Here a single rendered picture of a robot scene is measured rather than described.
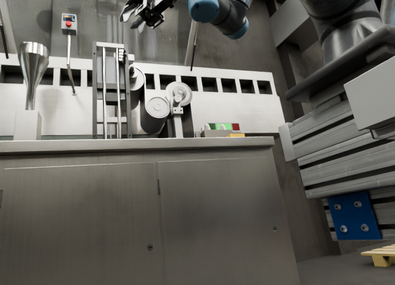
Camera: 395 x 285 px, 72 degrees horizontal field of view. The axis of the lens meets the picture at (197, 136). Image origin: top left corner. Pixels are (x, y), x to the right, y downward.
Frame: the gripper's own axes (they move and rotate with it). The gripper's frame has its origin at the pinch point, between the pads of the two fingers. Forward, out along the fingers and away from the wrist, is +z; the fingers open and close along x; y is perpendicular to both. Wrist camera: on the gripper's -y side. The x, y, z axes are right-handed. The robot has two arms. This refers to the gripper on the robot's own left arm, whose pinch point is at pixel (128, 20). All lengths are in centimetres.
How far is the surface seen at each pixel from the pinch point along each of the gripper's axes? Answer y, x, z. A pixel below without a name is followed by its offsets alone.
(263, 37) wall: -262, 306, 70
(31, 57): -20, -7, 69
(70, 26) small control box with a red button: -40, 3, 57
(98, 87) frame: 1.5, 13.3, 38.9
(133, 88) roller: -9, 33, 40
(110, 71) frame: -9.1, 17.4, 37.4
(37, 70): -15, -3, 70
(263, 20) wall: -300, 309, 66
